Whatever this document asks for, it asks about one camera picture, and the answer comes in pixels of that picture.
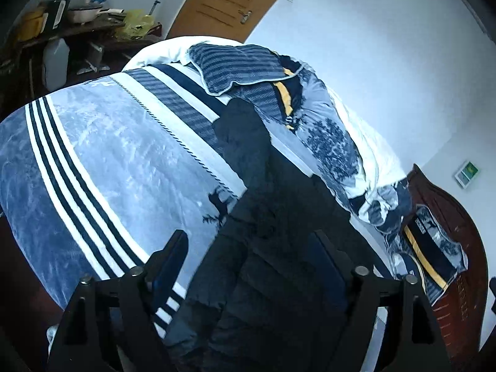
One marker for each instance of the blue striped pillow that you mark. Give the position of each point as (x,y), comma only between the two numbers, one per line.
(236,66)

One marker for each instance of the white plastic jug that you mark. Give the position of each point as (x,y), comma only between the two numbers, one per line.
(56,62)

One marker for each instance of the brown wooden door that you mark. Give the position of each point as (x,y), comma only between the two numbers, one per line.
(217,4)

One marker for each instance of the white wall switch panel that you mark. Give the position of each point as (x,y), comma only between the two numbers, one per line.
(467,173)

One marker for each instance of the dark wooden headboard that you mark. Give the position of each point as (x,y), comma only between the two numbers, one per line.
(457,217)

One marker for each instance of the thin metal rod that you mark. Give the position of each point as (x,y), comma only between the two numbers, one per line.
(157,2)

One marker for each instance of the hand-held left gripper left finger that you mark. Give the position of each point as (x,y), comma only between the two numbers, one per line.
(174,257)

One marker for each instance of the yellow plastic bag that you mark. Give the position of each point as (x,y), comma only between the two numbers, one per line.
(135,25)

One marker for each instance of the deer print pillow yellow stripe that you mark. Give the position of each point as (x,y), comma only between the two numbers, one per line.
(403,267)
(430,244)

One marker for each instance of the white and blue printed duvet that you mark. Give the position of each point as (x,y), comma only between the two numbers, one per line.
(333,143)

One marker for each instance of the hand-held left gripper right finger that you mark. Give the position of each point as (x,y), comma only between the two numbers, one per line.
(329,265)

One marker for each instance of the dark puffer jacket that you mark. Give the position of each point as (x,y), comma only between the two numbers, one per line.
(263,221)

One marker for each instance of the black box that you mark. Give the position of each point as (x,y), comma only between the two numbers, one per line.
(56,13)

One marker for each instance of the dark wooden side table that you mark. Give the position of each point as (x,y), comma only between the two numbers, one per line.
(89,31)

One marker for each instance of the blue striped deer blanket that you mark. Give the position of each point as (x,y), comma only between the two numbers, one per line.
(116,155)

